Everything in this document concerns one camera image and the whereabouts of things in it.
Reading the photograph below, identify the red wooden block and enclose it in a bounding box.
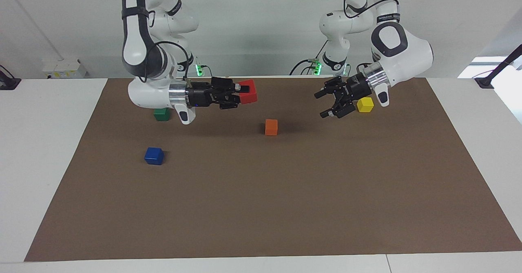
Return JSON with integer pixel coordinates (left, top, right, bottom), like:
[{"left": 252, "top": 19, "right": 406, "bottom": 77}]
[{"left": 238, "top": 79, "right": 258, "bottom": 105}]

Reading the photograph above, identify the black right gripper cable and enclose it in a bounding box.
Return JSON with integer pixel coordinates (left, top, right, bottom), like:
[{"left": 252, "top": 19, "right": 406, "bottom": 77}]
[{"left": 138, "top": 40, "right": 192, "bottom": 82}]

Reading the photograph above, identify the yellow wooden block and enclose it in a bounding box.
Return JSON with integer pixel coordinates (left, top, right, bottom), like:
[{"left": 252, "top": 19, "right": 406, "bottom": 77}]
[{"left": 356, "top": 97, "right": 375, "bottom": 114}]

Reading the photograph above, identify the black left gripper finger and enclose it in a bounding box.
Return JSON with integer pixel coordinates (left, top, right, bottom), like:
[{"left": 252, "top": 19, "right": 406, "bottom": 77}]
[
  {"left": 314, "top": 76, "right": 347, "bottom": 100},
  {"left": 320, "top": 95, "right": 356, "bottom": 119}
]

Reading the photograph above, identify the white wall socket box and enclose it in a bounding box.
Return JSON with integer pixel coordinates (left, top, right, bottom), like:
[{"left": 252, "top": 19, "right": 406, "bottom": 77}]
[{"left": 42, "top": 58, "right": 88, "bottom": 80}]

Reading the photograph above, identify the black clamp stand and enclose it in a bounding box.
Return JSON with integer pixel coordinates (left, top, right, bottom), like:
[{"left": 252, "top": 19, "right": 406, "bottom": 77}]
[{"left": 474, "top": 44, "right": 522, "bottom": 89}]

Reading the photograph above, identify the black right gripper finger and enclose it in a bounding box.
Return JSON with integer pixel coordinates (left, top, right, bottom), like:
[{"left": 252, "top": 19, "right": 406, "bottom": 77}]
[
  {"left": 211, "top": 77, "right": 250, "bottom": 94},
  {"left": 212, "top": 93, "right": 241, "bottom": 110}
]

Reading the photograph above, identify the black left arm base cable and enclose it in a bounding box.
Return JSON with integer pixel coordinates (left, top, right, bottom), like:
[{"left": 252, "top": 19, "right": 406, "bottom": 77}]
[{"left": 289, "top": 40, "right": 329, "bottom": 77}]

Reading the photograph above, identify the black table clamp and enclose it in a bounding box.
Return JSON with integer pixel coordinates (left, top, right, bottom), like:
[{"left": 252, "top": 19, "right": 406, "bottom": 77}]
[{"left": 0, "top": 64, "right": 22, "bottom": 91}]

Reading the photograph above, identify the blue wooden block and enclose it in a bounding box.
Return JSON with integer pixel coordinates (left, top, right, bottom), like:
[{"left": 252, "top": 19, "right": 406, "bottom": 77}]
[{"left": 144, "top": 146, "right": 165, "bottom": 166}]

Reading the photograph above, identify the brown table mat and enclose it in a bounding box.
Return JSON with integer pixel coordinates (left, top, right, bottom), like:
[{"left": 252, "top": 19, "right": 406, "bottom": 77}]
[{"left": 24, "top": 77, "right": 522, "bottom": 262}]

